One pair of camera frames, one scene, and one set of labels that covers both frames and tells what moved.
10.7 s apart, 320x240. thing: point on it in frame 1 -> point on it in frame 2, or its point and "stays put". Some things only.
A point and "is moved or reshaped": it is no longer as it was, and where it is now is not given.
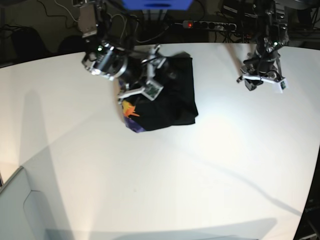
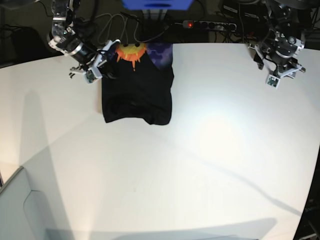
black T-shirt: [174, 106] is moved or reshaped
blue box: [158, 5] stays put
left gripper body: [139, 73] -> [95, 63]
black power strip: [210, 25] stays put
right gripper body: [262, 65] -> [281, 52]
